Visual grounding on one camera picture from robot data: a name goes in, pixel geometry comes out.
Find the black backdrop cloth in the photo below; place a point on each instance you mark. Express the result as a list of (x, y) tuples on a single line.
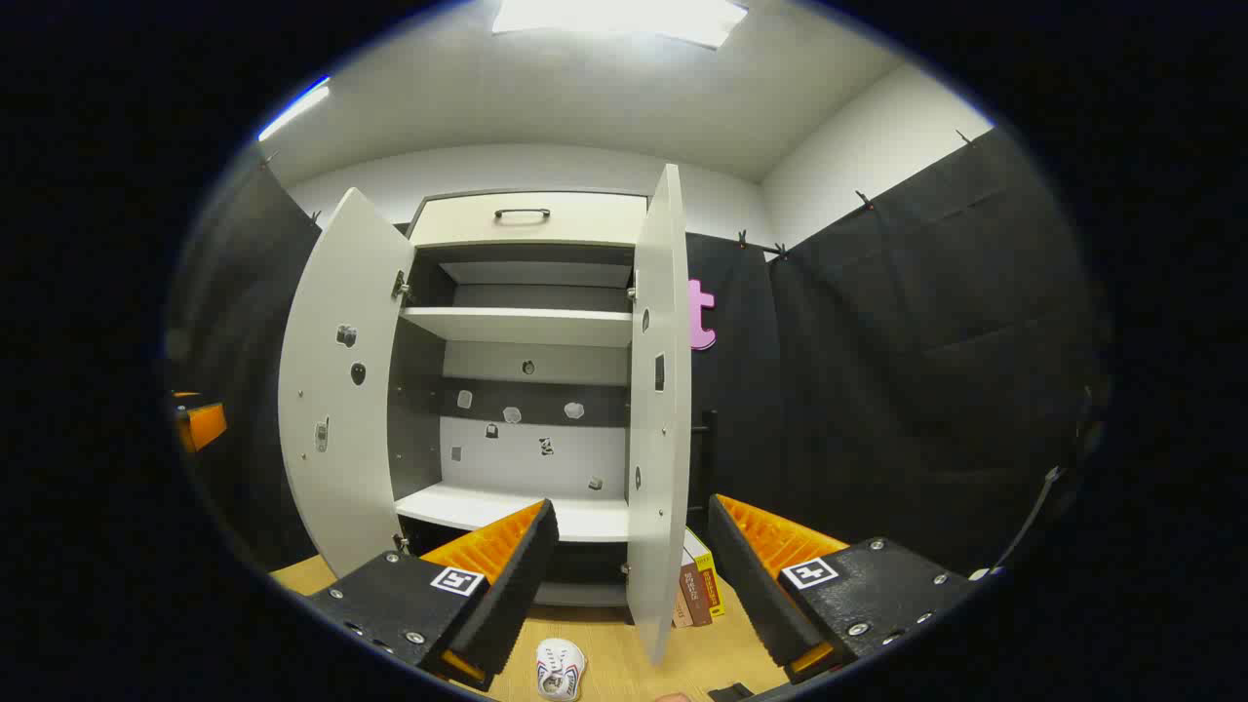
[(877, 390)]

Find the cream cabinet drawer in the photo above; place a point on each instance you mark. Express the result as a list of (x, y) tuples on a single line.
[(585, 226)]

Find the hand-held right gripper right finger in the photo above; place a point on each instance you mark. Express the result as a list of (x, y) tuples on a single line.
[(751, 585)]

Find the ceiling light panel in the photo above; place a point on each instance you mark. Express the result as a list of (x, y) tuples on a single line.
[(624, 18)]

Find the ceiling light strip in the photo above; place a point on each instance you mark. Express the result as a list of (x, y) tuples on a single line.
[(292, 110)]

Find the white shoe cabinet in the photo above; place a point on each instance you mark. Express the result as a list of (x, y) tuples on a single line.
[(526, 327)]

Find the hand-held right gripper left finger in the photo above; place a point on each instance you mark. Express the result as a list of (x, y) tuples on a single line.
[(517, 595)]

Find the white striped canvas shoe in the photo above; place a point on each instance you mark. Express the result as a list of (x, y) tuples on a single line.
[(561, 668)]

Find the yellow book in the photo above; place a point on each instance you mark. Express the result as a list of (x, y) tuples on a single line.
[(707, 575)]

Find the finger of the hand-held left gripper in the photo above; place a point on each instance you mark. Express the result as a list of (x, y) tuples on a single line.
[(203, 426)]

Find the white shoe cabinet door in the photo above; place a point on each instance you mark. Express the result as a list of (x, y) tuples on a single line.
[(661, 439), (336, 468)]

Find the brown book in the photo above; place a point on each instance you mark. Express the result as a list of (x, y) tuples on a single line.
[(694, 600)]

